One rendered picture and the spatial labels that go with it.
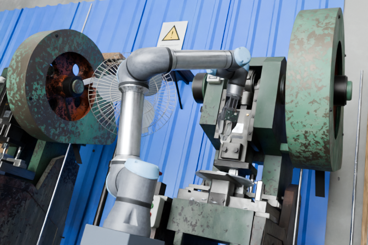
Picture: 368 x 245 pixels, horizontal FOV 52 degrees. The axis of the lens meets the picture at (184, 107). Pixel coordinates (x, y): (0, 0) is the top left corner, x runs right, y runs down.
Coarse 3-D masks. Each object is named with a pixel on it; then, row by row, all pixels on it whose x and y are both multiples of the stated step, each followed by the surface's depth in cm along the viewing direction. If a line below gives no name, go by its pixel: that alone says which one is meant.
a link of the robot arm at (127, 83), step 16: (128, 80) 138; (144, 80) 138; (128, 96) 138; (144, 96) 143; (128, 112) 137; (128, 128) 135; (128, 144) 134; (112, 160) 133; (112, 176) 131; (112, 192) 132
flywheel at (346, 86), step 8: (336, 56) 211; (336, 64) 214; (336, 72) 216; (336, 80) 185; (344, 80) 183; (336, 88) 183; (344, 88) 182; (352, 88) 191; (336, 96) 184; (344, 96) 183; (336, 104) 188; (344, 104) 186; (336, 112) 220
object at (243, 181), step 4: (196, 172) 181; (224, 172) 170; (200, 176) 187; (204, 176) 185; (232, 176) 170; (236, 176) 169; (208, 180) 195; (240, 180) 176; (244, 180) 174; (248, 180) 172; (244, 184) 183; (248, 184) 181; (252, 184) 178
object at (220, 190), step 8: (208, 176) 176; (216, 176) 171; (224, 176) 168; (216, 184) 178; (224, 184) 176; (232, 184) 178; (240, 184) 183; (216, 192) 176; (224, 192) 175; (232, 192) 179; (208, 200) 176; (216, 200) 175; (224, 200) 172
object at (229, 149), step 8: (240, 112) 198; (248, 112) 196; (240, 120) 196; (248, 120) 194; (224, 128) 198; (240, 128) 194; (248, 128) 193; (232, 136) 195; (240, 136) 193; (224, 144) 191; (232, 144) 189; (240, 144) 188; (248, 144) 190; (224, 152) 189; (232, 152) 188; (240, 152) 187; (248, 152) 190; (232, 160) 189; (240, 160) 188; (248, 160) 191
